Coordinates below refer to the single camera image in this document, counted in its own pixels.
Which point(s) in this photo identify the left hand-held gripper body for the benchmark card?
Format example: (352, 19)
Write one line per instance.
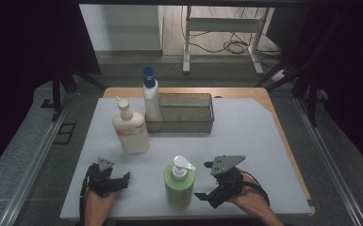
(102, 183)

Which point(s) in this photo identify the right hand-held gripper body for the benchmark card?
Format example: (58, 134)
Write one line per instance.
(229, 185)

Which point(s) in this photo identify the green pump bottle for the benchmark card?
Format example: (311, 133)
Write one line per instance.
(179, 191)

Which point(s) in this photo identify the cream pump bottle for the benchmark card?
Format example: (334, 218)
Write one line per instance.
(132, 138)

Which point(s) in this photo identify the white bottle with blue pump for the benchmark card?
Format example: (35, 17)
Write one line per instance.
(152, 103)

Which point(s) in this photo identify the person's left hand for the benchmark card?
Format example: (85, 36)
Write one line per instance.
(97, 207)

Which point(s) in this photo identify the person's right hand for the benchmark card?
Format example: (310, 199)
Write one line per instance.
(253, 197)

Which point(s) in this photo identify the pale grey table mat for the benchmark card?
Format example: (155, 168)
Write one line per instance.
(248, 138)

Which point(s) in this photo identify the black stand legs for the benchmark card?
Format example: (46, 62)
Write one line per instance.
(311, 100)
(56, 94)

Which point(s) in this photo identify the white power strip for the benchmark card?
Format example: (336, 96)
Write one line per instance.
(279, 76)

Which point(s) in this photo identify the dark curtain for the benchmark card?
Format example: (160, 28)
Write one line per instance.
(355, 78)
(22, 62)

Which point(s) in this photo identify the white cabinet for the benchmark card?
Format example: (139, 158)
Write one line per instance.
(122, 28)

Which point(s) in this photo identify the aluminium rail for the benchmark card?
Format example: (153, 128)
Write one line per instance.
(336, 169)
(28, 182)

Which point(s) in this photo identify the white metal desk frame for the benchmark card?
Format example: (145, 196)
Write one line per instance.
(223, 24)

